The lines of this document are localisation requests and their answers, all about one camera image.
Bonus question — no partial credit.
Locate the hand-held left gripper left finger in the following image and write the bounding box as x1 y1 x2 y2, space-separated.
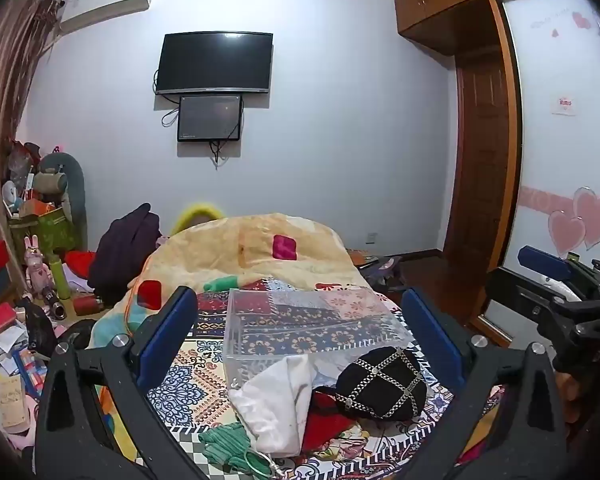
32 286 216 480

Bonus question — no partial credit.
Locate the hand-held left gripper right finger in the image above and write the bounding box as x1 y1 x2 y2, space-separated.
395 287 568 480

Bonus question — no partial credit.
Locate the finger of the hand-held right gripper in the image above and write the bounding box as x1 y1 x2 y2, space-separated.
517 245 574 284

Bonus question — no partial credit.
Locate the black hat with silver chains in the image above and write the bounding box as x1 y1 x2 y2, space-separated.
335 346 429 422

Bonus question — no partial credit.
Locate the clear plastic storage box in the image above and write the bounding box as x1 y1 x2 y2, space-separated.
223 287 417 392

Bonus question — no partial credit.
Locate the white cloth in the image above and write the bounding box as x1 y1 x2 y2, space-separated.
228 355 322 459

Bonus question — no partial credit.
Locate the green knitted cloth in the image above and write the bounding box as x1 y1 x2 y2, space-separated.
198 422 262 472

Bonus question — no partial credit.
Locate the red cloth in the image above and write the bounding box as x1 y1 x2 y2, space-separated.
300 389 362 454

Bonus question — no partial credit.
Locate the person's right hand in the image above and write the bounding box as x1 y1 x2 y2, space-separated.
554 369 587 426

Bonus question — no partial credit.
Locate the clutter beside bed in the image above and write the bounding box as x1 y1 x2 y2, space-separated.
349 249 407 292

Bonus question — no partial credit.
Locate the dark purple clothing pile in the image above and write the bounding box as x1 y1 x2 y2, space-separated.
87 203 162 307

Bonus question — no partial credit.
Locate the red cylinder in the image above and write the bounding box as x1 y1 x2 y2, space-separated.
73 296 104 316

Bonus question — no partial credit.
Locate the white wardrobe door with hearts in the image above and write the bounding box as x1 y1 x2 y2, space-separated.
472 0 600 347

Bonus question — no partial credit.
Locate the yellow fleece blanket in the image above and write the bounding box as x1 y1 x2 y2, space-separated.
92 212 377 352

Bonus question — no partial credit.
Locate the red fabric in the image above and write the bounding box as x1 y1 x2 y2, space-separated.
63 251 99 279

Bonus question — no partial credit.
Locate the brown wooden door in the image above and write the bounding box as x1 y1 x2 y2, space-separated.
442 46 524 272

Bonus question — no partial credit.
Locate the green bottle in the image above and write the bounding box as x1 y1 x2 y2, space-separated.
47 255 72 302

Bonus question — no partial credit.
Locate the black bag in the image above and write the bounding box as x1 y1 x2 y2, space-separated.
16 297 59 357

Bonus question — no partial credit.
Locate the pink rabbit toy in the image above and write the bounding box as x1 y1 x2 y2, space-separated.
23 236 54 292

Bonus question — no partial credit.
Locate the green gift bag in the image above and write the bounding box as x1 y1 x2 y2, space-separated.
9 205 79 257

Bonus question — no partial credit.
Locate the pile of papers and books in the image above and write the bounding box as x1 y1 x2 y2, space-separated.
0 305 52 443

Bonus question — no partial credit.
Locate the grey green plush toy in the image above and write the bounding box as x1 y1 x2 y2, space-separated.
34 151 89 252

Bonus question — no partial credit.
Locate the brown striped curtain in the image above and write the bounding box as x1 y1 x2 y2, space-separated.
0 0 64 243

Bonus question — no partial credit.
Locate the brown wooden overhead cabinet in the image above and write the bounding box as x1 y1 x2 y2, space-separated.
393 0 572 57

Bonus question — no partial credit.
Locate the green ring with metal clasp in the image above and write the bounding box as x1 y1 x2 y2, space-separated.
242 450 287 479

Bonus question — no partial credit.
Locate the small black wall monitor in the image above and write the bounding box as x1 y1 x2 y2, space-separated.
176 94 244 143

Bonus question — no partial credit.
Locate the black wall television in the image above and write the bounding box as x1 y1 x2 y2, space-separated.
155 31 274 96

